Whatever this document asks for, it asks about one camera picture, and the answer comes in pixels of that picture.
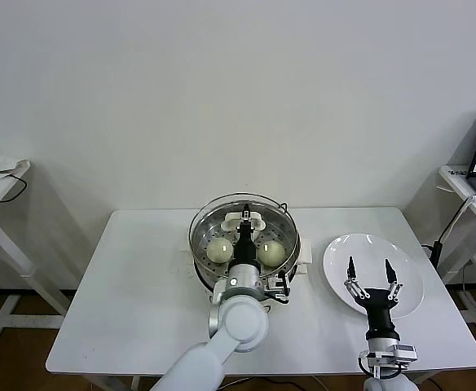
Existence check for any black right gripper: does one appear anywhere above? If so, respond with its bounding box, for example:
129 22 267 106
343 256 403 340

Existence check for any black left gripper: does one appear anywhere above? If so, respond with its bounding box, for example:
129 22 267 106
232 205 260 270

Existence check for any glass lid with white handle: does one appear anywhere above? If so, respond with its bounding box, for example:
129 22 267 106
187 191 300 280

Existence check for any white steamed baozi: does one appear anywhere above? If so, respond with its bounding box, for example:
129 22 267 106
206 239 234 265
257 240 286 267

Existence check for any perforated steel steamer basket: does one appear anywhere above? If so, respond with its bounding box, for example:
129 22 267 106
179 199 313 291

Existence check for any white round plate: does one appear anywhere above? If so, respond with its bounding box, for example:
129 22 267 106
322 233 425 321

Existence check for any white electric cooking pot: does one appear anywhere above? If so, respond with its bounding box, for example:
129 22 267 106
192 260 312 314

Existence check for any white side table with laptop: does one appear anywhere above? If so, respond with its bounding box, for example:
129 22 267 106
437 165 476 347

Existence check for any black cylindrical post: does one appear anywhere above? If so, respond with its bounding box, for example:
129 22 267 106
421 240 443 270

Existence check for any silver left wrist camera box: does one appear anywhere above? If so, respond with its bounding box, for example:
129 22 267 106
264 270 292 305

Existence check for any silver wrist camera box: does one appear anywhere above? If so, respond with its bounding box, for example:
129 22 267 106
264 270 292 305
392 344 419 364

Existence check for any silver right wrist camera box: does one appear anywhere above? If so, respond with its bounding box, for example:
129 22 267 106
392 344 419 364

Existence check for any thin black cable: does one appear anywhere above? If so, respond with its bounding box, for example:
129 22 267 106
0 170 28 204

